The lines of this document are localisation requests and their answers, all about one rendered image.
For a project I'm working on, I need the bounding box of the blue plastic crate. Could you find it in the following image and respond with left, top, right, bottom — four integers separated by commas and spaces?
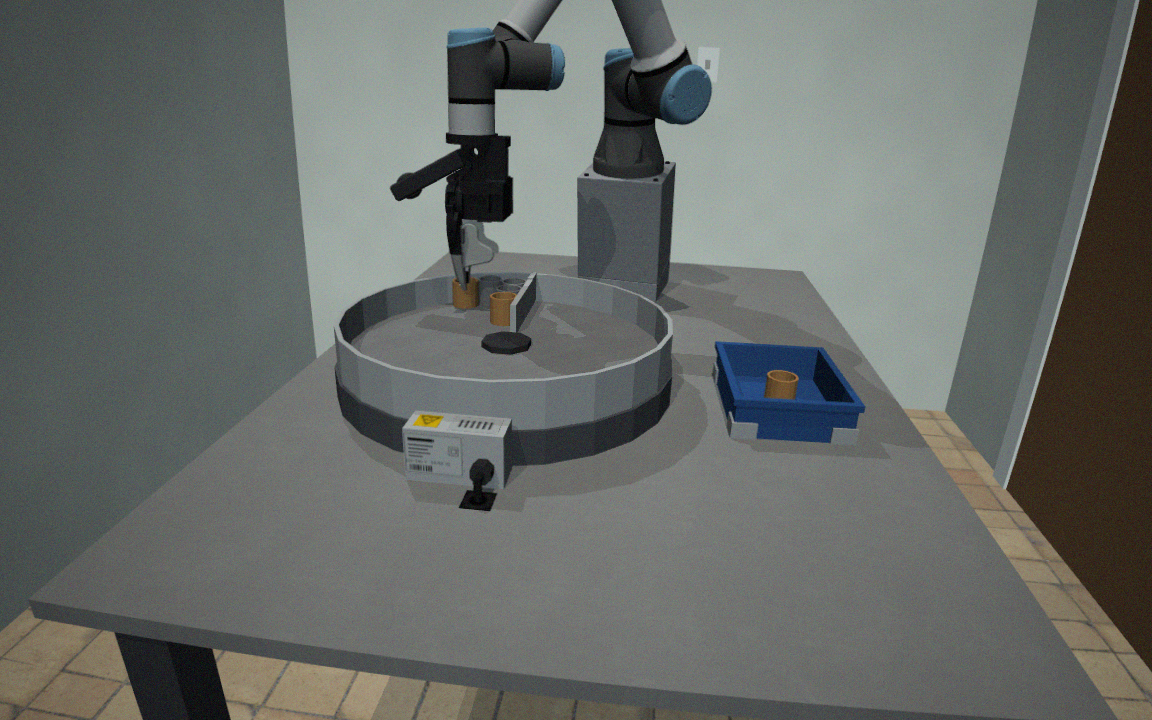
712, 341, 865, 446

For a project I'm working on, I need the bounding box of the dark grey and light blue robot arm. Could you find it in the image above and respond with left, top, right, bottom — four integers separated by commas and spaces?
391, 0, 712, 200

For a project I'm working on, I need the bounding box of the bronze bushing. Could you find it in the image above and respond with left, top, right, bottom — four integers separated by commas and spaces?
764, 370, 799, 399
490, 291, 517, 326
452, 276, 479, 309

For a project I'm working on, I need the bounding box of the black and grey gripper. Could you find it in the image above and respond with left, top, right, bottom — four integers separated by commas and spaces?
445, 132, 513, 291

